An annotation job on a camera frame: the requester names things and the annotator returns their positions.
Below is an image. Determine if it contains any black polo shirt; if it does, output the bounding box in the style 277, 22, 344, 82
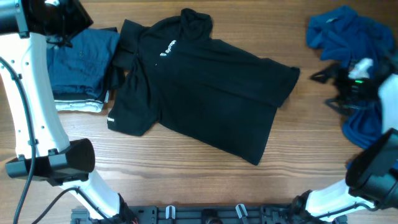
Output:
107, 8, 300, 165

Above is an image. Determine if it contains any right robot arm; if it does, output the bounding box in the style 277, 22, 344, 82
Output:
285, 56, 397, 223

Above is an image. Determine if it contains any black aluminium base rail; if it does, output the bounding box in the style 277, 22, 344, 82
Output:
70, 203, 348, 224

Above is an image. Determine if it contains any blue polo shirt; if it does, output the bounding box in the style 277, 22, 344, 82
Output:
306, 6, 397, 149

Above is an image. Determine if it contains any right white rail clip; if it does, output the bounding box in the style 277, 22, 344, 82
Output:
235, 203, 249, 224

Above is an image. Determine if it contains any folded white garment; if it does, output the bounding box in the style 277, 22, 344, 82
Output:
53, 90, 109, 113

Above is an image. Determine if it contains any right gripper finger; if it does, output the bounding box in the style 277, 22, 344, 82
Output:
324, 98, 369, 116
310, 63, 340, 84

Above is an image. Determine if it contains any folded black garment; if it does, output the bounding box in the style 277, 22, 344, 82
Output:
54, 27, 127, 104

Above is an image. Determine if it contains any white rail clip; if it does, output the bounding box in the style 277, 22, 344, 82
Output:
235, 203, 249, 224
165, 205, 176, 220

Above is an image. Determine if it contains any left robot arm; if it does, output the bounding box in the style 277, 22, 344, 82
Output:
1, 0, 138, 223

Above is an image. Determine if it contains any left white rail clip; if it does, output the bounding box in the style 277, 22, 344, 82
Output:
165, 205, 176, 220

